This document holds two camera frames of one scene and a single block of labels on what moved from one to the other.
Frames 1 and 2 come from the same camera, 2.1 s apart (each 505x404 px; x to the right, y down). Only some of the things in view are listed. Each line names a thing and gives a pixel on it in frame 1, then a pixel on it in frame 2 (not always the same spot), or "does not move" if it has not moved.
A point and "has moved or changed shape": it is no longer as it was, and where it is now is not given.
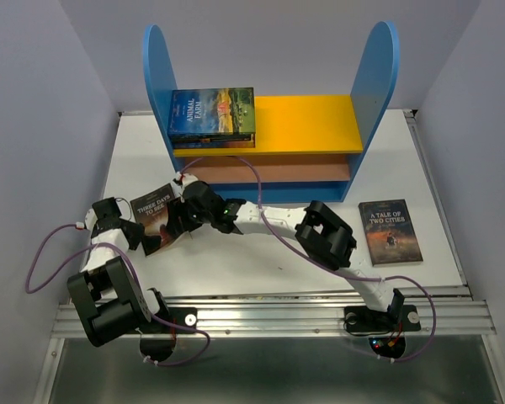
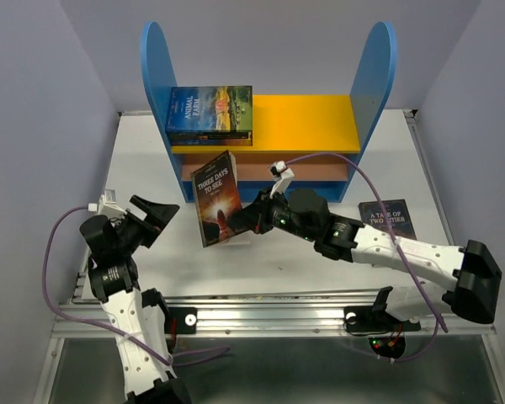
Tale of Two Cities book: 390,231 does not move
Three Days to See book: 151,209 has moved or changed shape
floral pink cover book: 211,135 does not move
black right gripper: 176,209 to 254,215
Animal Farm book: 223,110 does not move
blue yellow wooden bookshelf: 307,149 does not move
